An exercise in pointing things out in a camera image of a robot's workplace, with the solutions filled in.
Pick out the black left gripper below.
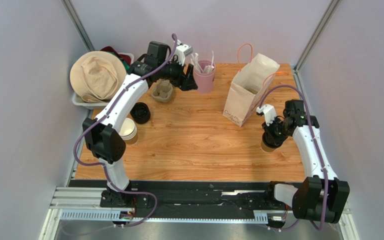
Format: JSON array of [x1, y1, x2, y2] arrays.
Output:
[[158, 56, 199, 92]]

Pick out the black plastic cup lid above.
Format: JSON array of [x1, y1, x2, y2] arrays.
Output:
[[261, 138, 283, 149]]

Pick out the brown paper cup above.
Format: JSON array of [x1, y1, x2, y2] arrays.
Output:
[[260, 141, 277, 153]]

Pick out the white paper takeout bag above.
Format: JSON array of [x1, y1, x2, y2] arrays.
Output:
[[222, 43, 289, 127]]

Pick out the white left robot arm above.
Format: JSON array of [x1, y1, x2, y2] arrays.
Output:
[[82, 40, 198, 207]]

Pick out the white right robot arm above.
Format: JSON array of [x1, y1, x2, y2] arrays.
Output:
[[256, 99, 350, 224]]

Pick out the pink straw holder cup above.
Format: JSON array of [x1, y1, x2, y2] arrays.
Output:
[[193, 59, 216, 94]]

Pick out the wrapped white straw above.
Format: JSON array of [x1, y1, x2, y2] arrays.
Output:
[[210, 50, 215, 69], [191, 52, 203, 74], [202, 65, 214, 75]]

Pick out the stack of black lids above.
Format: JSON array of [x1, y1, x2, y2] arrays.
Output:
[[130, 102, 151, 125]]

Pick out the green cloth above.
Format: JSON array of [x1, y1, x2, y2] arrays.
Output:
[[108, 51, 131, 72]]

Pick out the stack of brown paper cups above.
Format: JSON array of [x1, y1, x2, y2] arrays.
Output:
[[118, 118, 139, 145]]

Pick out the dark red cloth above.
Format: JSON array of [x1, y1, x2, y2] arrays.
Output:
[[100, 46, 135, 69]]

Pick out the beige bucket hat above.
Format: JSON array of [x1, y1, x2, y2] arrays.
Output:
[[69, 50, 129, 103]]

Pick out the white plastic basket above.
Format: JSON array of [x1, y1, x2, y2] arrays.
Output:
[[71, 52, 135, 111]]

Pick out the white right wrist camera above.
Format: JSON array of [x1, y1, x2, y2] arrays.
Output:
[[256, 104, 277, 126]]

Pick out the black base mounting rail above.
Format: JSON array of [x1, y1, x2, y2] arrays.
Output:
[[68, 179, 295, 221]]

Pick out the aluminium frame post right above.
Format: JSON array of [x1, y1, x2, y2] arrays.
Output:
[[294, 0, 342, 73]]

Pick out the aluminium frame post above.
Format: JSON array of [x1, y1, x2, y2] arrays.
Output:
[[61, 0, 96, 52], [294, 0, 342, 73]]

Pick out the aluminium frame post left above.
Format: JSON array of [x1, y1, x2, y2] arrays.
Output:
[[61, 0, 96, 52]]

